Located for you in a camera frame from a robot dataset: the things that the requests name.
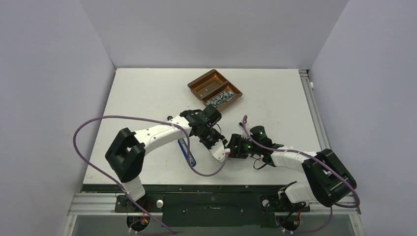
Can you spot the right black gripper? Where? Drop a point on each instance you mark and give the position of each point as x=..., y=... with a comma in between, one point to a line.
x=235, y=147

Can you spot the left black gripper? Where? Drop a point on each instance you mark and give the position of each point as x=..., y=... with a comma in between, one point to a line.
x=218, y=137

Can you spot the blue stapler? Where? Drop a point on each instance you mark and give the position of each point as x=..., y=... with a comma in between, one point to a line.
x=184, y=148

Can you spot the brown plastic tray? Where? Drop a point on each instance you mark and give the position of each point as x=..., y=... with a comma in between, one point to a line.
x=211, y=84

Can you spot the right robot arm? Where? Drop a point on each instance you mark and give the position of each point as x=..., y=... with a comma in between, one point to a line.
x=328, y=180

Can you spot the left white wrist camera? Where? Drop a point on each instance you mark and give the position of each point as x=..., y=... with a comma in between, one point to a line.
x=219, y=151

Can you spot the aluminium side rail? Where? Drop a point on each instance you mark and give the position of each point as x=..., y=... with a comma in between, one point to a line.
x=313, y=107

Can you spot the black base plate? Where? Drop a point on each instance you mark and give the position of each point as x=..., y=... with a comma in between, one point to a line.
x=215, y=205

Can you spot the aluminium front rail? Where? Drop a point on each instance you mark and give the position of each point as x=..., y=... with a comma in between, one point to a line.
x=105, y=204

